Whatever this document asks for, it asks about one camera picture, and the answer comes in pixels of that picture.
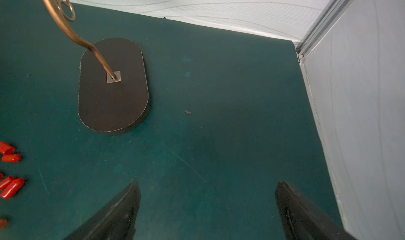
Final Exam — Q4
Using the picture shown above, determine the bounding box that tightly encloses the metal scroll hook stand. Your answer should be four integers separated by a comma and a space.
43, 0, 150, 134

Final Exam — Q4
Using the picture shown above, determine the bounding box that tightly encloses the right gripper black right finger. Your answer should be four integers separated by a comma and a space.
275, 181, 356, 240

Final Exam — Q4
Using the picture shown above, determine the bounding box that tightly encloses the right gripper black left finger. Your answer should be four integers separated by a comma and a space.
66, 180, 141, 240

